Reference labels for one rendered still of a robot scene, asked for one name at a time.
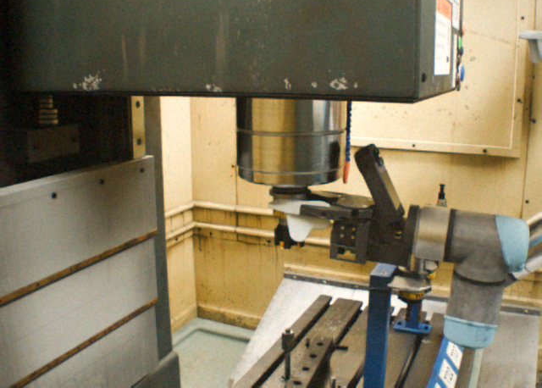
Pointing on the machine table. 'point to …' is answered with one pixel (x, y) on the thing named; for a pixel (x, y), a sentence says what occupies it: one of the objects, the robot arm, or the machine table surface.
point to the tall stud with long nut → (287, 351)
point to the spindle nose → (290, 141)
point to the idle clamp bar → (320, 363)
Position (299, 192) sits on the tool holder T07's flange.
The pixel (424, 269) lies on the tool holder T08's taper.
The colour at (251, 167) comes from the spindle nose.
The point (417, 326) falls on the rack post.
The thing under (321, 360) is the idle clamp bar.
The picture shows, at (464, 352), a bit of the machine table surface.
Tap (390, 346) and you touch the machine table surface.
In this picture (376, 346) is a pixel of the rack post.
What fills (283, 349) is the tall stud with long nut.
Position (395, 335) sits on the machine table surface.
